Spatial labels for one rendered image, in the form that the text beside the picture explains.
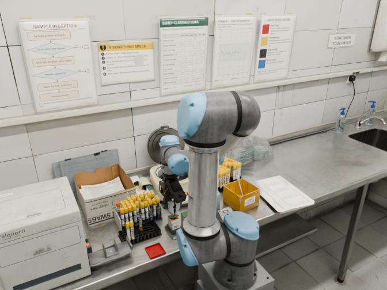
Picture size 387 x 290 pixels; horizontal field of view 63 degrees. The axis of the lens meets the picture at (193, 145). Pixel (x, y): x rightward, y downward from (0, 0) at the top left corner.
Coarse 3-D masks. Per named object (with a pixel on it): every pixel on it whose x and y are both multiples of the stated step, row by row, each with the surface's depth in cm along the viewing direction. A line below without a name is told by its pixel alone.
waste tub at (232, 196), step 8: (232, 184) 164; (240, 184) 167; (248, 184) 164; (224, 192) 161; (232, 192) 155; (240, 192) 169; (248, 192) 165; (256, 192) 156; (224, 200) 163; (232, 200) 157; (240, 200) 151; (248, 200) 155; (256, 200) 158; (232, 208) 158; (240, 208) 153; (248, 208) 157
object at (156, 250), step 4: (156, 244) 135; (160, 244) 134; (148, 248) 133; (152, 248) 133; (156, 248) 133; (160, 248) 133; (148, 252) 130; (152, 252) 131; (156, 252) 131; (160, 252) 131; (164, 252) 130; (152, 256) 129; (156, 256) 128
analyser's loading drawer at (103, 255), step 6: (114, 240) 127; (108, 246) 127; (114, 246) 129; (120, 246) 128; (126, 246) 128; (96, 252) 126; (102, 252) 126; (108, 252) 126; (114, 252) 126; (120, 252) 126; (126, 252) 125; (132, 252) 127; (90, 258) 122; (96, 258) 122; (102, 258) 122; (108, 258) 122; (90, 264) 120; (96, 264) 121
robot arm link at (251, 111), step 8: (240, 96) 82; (248, 96) 83; (248, 104) 82; (256, 104) 84; (248, 112) 82; (256, 112) 84; (248, 120) 82; (256, 120) 85; (240, 128) 83; (248, 128) 85; (232, 136) 96; (240, 136) 93; (232, 144) 102; (224, 152) 109
